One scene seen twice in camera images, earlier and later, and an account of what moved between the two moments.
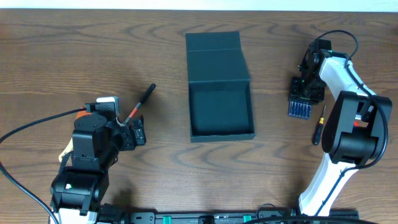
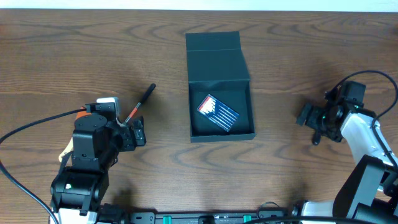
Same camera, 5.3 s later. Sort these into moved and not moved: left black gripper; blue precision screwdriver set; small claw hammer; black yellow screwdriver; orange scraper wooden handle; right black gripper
Moved: right black gripper; blue precision screwdriver set
Not moved: small claw hammer; left black gripper; black yellow screwdriver; orange scraper wooden handle
